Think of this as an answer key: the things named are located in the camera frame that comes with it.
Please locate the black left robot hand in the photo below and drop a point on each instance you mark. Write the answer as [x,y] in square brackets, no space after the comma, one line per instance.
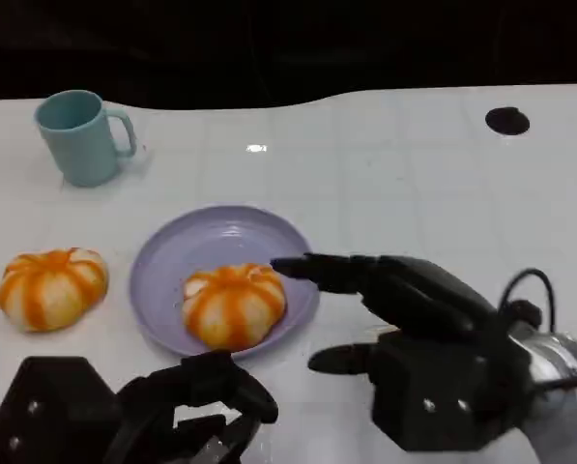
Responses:
[51,415]

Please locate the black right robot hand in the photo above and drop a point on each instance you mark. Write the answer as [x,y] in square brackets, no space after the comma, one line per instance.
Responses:
[438,367]

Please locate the orange and white bread roll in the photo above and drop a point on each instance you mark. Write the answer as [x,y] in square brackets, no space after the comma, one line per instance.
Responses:
[235,307]
[51,290]

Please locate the lilac plate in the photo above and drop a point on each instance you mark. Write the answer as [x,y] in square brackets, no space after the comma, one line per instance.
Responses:
[210,237]

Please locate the black round table grommet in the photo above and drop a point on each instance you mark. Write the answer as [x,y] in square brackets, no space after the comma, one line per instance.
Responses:
[507,120]

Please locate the pale green mug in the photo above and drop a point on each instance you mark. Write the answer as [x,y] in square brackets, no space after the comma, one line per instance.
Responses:
[82,147]

